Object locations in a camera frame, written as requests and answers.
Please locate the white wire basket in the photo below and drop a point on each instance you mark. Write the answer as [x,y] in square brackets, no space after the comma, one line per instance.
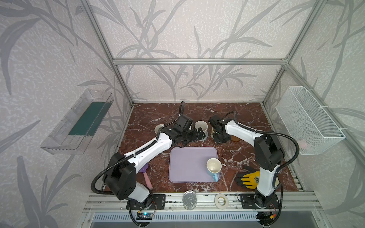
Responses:
[306,119]

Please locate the white mug blue handle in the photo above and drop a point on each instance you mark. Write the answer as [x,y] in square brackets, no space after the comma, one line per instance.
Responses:
[213,167]

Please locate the purple pink spatula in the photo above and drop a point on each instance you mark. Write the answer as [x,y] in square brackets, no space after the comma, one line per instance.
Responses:
[146,178]

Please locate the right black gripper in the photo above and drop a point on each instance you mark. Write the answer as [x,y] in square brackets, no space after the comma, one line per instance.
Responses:
[216,134]

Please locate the pink object in basket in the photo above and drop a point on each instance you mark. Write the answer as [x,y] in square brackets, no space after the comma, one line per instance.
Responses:
[302,144]

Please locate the beige mug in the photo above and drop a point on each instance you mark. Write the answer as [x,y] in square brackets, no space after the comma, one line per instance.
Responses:
[212,132]

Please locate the large white mug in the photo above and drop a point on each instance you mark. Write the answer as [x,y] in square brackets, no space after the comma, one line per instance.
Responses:
[204,126]

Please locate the brown wooden coaster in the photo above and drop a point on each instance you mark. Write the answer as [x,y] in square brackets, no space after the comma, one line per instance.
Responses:
[234,138]

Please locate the clear glass jar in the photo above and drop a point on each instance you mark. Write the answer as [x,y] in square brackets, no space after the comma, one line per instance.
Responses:
[189,200]

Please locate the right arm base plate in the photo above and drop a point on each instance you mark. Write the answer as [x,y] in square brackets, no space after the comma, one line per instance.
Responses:
[249,201]

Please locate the lavender plastic tray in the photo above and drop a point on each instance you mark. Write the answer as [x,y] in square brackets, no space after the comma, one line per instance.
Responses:
[189,164]

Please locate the clear wall shelf green mat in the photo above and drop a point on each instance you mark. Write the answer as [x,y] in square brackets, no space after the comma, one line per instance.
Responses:
[75,131]

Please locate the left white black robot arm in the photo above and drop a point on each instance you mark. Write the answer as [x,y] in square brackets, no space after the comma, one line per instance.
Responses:
[119,177]

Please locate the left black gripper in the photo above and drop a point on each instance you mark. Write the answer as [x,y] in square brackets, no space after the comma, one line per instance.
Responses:
[192,135]

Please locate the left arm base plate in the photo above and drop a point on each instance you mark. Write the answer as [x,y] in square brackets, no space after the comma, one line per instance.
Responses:
[152,202]

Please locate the green lit circuit board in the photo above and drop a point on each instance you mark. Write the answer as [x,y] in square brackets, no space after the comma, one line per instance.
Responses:
[144,215]

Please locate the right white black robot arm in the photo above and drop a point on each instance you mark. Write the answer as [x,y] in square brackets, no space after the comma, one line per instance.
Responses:
[269,152]

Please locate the yellow black work glove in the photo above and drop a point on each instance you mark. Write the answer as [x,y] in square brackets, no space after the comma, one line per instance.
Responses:
[248,179]

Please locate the white mug lavender handle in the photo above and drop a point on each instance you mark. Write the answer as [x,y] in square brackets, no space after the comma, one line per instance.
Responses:
[158,127]

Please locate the white tape roll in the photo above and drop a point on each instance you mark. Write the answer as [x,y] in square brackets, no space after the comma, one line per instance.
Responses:
[221,201]

